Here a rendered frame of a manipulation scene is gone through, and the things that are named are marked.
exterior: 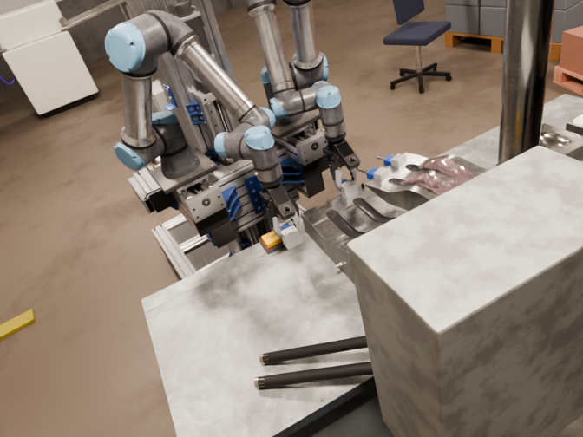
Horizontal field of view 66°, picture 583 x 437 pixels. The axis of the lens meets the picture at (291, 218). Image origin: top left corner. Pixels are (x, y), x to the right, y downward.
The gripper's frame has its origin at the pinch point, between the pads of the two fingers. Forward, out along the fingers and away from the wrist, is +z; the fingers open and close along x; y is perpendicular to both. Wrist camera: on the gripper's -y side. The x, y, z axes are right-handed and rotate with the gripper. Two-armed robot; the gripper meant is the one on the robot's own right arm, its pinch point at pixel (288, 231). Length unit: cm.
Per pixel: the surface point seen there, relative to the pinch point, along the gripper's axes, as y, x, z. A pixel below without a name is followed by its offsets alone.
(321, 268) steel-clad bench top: -6.1, -5.5, 14.9
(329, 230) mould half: -0.4, -13.4, 6.5
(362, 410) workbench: -47, 7, 30
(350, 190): 9.9, -28.5, 3.0
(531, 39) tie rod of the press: -65, -23, -63
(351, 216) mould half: 0.7, -23.0, 6.4
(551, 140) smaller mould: -7, -105, 10
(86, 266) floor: 188, 102, 96
